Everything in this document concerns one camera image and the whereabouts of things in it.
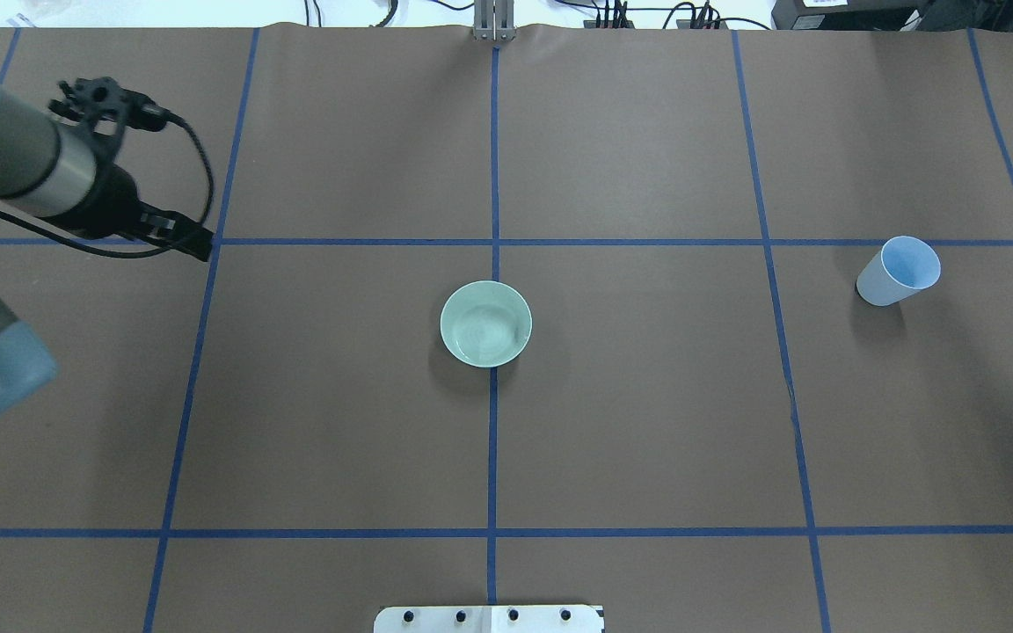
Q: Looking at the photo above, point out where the light blue paper cup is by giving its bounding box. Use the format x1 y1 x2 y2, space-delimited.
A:
855 236 942 306

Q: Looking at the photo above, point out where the mint green bowl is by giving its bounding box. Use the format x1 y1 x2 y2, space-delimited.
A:
439 280 534 368

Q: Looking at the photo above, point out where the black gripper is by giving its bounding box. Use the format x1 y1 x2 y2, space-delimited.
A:
102 167 214 263

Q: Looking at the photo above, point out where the white mounting plate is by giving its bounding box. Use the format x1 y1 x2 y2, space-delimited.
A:
373 604 606 632

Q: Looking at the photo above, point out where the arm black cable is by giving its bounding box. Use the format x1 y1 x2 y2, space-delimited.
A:
0 114 215 259

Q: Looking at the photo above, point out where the aluminium frame post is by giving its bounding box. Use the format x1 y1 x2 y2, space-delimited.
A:
471 0 517 43

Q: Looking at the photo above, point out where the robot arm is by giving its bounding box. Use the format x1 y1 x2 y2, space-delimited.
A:
0 76 215 414

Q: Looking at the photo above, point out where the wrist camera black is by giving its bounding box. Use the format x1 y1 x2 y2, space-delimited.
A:
46 76 174 144

